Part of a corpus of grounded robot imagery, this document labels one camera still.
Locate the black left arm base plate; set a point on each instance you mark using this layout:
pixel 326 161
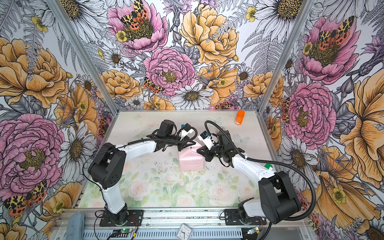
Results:
pixel 125 218

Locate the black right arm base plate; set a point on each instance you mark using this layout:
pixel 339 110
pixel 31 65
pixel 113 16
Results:
pixel 232 217

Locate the orange plastic bottle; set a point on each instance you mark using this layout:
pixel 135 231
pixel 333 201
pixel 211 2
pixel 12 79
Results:
pixel 239 117

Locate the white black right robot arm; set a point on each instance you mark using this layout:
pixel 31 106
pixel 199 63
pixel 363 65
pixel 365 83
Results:
pixel 278 200

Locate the purple and pink wrapping paper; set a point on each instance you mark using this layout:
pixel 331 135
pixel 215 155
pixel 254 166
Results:
pixel 190 160

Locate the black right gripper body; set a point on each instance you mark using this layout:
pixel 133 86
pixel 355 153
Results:
pixel 216 151

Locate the green circuit board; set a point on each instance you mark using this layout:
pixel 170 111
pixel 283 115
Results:
pixel 124 231

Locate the aluminium frame rail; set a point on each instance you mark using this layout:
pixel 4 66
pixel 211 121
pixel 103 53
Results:
pixel 163 224

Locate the green round cap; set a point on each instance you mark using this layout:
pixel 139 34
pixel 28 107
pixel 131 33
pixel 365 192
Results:
pixel 268 166

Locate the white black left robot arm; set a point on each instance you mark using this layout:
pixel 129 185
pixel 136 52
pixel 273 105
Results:
pixel 106 169

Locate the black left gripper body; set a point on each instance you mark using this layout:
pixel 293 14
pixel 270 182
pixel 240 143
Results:
pixel 174 139

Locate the small white clock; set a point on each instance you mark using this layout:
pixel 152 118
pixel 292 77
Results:
pixel 184 232

